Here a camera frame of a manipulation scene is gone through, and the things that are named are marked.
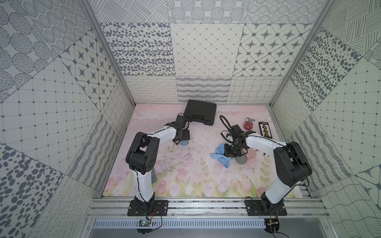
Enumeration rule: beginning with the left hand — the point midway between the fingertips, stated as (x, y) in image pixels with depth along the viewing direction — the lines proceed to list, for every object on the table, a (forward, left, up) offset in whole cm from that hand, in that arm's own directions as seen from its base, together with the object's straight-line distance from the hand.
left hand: (189, 137), depth 98 cm
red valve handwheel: (+10, -42, -1) cm, 43 cm away
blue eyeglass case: (-4, +3, -1) cm, 5 cm away
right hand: (-13, -24, -2) cm, 27 cm away
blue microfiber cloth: (-14, -19, +2) cm, 24 cm away
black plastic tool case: (+23, -7, +2) cm, 24 cm away
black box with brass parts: (+9, -54, -2) cm, 55 cm away
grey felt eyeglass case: (-15, -32, -1) cm, 36 cm away
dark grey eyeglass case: (-26, +19, -1) cm, 32 cm away
